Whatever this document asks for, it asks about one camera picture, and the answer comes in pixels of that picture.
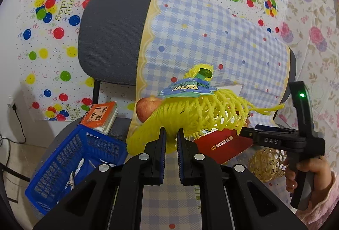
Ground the yellow foam fruit net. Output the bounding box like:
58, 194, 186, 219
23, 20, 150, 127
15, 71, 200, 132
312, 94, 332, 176
126, 62, 285, 155

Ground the red paper packet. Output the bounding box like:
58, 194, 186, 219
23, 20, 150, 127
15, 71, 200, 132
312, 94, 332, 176
193, 132, 254, 165

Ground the red apple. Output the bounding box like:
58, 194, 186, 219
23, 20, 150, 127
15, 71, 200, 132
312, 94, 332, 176
136, 97, 164, 124

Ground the orange booklet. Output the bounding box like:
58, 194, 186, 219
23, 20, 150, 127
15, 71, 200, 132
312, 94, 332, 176
79, 101, 119, 136

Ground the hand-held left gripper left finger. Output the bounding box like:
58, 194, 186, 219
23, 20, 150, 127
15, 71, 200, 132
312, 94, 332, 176
33, 126, 167, 230

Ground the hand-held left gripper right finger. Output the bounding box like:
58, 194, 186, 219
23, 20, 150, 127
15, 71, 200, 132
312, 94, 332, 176
176, 127, 308, 230

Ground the black power cable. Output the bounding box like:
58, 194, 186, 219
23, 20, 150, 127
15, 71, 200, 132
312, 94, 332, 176
0, 102, 27, 193

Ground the white paper piece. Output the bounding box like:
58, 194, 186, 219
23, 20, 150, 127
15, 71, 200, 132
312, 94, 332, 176
212, 84, 243, 94

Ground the person's right forearm pink sleeve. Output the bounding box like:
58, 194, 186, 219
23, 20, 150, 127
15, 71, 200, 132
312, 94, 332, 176
295, 170, 339, 227

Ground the person's right hand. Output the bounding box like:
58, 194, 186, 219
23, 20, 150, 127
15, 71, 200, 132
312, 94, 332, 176
285, 156, 333, 193

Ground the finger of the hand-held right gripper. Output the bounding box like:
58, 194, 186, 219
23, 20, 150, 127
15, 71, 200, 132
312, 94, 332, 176
255, 125, 299, 133
238, 127, 282, 147

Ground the floral print sheet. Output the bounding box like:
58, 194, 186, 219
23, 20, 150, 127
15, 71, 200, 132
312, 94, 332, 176
273, 0, 339, 159

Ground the white plastic wrapper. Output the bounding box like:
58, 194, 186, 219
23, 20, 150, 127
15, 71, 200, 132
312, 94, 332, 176
67, 157, 88, 191

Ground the blue plastic basket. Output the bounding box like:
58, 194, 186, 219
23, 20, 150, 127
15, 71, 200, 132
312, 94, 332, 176
25, 125, 129, 216

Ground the grey office chair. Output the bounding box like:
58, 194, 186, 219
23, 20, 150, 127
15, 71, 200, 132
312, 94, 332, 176
34, 0, 297, 230

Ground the blue checkered cloth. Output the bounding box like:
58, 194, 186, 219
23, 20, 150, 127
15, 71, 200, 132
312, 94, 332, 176
126, 0, 291, 230

